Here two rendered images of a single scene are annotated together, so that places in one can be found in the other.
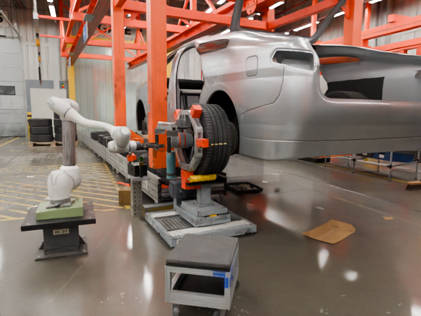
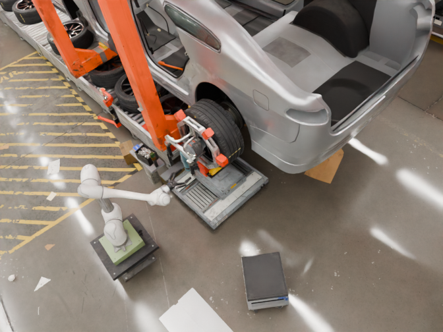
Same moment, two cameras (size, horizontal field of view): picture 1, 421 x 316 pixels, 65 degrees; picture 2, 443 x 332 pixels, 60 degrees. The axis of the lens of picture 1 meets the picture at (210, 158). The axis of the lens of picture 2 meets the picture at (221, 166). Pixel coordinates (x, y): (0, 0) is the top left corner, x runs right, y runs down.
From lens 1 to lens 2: 2.49 m
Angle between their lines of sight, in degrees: 43
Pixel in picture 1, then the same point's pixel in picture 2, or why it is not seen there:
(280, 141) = (296, 165)
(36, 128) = not seen: outside the picture
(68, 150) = (105, 203)
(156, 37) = (128, 44)
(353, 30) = not seen: outside the picture
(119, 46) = not seen: outside the picture
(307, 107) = (320, 146)
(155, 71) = (138, 77)
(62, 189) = (122, 238)
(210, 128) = (225, 146)
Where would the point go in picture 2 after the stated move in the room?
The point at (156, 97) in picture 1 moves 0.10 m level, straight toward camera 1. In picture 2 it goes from (147, 99) to (150, 105)
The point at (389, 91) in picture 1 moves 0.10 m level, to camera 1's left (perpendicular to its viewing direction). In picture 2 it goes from (381, 15) to (372, 18)
